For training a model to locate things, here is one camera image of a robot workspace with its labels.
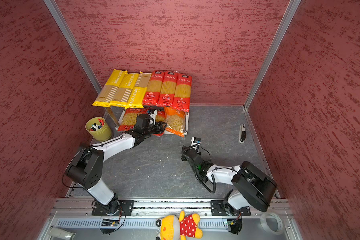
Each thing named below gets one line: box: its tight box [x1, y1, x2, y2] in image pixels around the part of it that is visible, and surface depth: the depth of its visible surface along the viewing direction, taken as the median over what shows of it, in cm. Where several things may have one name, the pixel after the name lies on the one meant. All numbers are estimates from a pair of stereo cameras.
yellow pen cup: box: [85, 116, 112, 142], surface depth 96 cm
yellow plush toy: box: [155, 210, 203, 240], surface depth 66 cm
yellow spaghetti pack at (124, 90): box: [109, 73, 140, 108], surface depth 79 cm
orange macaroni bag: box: [164, 106, 186, 138], surface depth 99 cm
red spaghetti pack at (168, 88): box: [158, 71, 179, 107], surface depth 79 cm
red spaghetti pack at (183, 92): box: [172, 73, 193, 113], surface depth 78 cm
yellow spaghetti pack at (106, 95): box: [91, 69, 128, 108], surface depth 80 cm
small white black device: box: [239, 123, 247, 144], surface depth 102 cm
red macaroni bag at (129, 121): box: [117, 108, 143, 132], surface depth 99 cm
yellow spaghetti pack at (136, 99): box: [125, 71, 152, 109], surface depth 79 cm
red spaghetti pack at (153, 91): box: [142, 70, 165, 106], surface depth 79 cm
